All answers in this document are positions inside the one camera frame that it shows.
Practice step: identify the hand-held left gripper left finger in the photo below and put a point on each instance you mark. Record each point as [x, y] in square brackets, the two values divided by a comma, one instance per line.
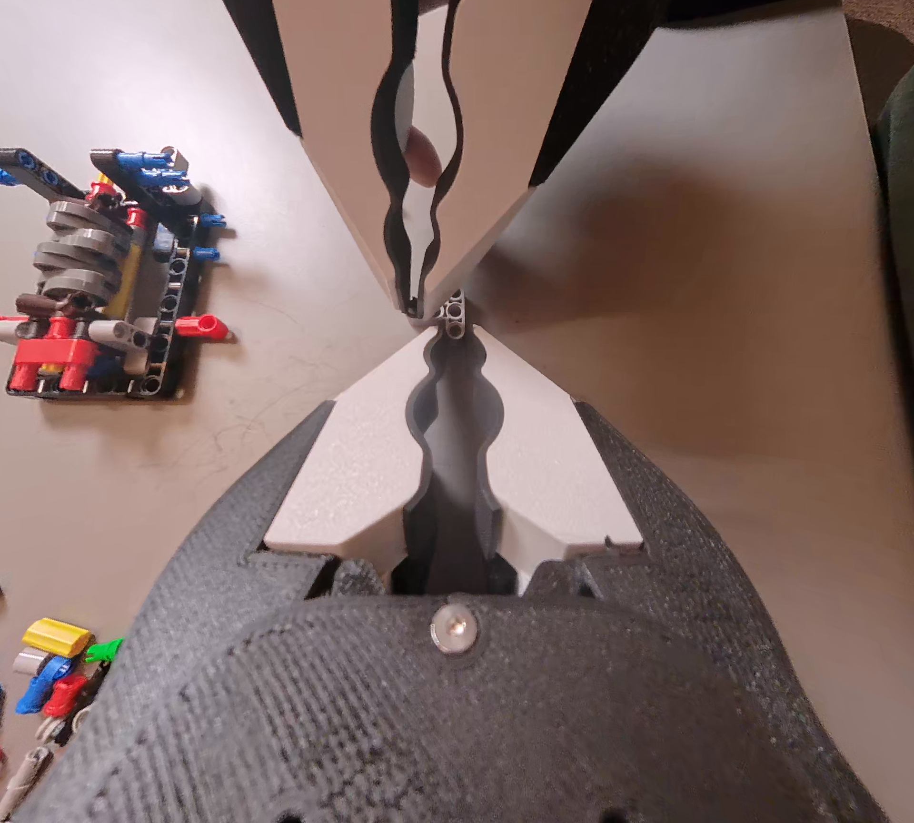
[350, 473]

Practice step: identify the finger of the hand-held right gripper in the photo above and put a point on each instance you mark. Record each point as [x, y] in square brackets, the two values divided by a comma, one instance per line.
[335, 87]
[514, 87]

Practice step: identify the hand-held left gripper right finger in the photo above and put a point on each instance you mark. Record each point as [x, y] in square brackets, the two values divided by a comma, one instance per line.
[557, 473]

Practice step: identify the light grey lego connector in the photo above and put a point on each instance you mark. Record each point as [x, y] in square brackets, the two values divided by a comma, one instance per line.
[453, 316]

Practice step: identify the partly built lego chassis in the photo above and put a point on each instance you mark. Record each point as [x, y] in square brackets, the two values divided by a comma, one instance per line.
[93, 280]

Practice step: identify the pile of small lego pieces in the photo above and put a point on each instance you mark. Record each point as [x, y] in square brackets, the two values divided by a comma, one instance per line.
[57, 634]

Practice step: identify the person's right hand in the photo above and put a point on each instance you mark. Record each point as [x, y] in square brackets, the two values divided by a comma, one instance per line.
[425, 159]

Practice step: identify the person's green sweatshirt torso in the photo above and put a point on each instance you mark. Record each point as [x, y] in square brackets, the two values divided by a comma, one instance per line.
[900, 195]

